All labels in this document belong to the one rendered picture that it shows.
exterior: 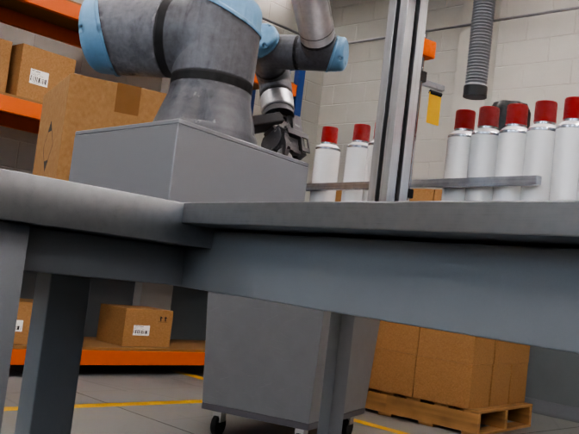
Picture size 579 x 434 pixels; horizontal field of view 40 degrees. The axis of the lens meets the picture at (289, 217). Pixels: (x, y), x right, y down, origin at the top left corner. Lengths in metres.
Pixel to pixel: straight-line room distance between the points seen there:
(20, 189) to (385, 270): 0.30
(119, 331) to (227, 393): 1.87
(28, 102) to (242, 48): 3.83
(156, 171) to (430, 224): 0.53
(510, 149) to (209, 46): 0.50
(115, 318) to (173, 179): 4.56
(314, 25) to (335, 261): 1.07
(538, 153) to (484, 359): 3.63
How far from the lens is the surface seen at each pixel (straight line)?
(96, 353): 5.21
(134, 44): 1.16
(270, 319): 3.58
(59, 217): 0.69
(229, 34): 1.12
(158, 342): 5.61
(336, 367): 2.74
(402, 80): 1.29
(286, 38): 1.76
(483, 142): 1.33
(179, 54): 1.13
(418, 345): 4.88
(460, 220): 0.49
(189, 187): 0.97
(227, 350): 3.69
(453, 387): 4.77
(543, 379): 6.13
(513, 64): 6.60
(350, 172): 1.56
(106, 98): 1.67
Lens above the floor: 0.77
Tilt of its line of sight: 4 degrees up
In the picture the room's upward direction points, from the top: 7 degrees clockwise
